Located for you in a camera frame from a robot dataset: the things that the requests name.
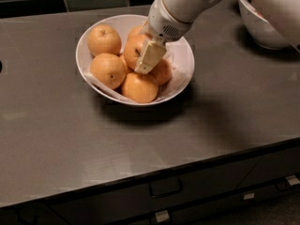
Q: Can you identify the small hidden orange centre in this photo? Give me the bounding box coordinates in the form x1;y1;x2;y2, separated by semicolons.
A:
119;53;133;74

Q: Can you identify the white bowl with oranges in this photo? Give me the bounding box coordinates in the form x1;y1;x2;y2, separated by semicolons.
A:
76;14;195;106

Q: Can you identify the white paper bowl liner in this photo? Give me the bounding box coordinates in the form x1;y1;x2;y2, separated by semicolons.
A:
76;37;194;106

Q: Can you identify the dark right drawer front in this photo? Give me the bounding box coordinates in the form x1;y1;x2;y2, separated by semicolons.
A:
238;146;300;188

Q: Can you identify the white bowl with strawberries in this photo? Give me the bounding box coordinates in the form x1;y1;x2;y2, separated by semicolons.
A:
238;0;290;50

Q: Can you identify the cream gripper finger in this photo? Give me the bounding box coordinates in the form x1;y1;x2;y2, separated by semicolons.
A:
134;38;167;74

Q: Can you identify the black drawer handle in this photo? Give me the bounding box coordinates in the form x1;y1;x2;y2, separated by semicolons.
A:
149;178;183;199

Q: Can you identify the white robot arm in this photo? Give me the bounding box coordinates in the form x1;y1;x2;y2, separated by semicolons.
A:
134;0;300;74

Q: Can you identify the orange front bottom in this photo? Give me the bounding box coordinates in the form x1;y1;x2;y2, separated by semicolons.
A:
121;72;158;103

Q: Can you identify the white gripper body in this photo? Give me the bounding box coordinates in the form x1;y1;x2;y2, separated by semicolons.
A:
141;0;191;42

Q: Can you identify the dark drawer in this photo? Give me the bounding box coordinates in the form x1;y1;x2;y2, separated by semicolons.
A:
47;156;258;225
126;180;300;225
238;146;300;188

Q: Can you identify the dark upper drawer front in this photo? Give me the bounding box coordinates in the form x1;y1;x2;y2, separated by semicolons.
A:
47;156;258;225

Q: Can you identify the dark lower drawer front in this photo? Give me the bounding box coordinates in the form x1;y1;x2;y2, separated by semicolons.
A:
126;180;300;225

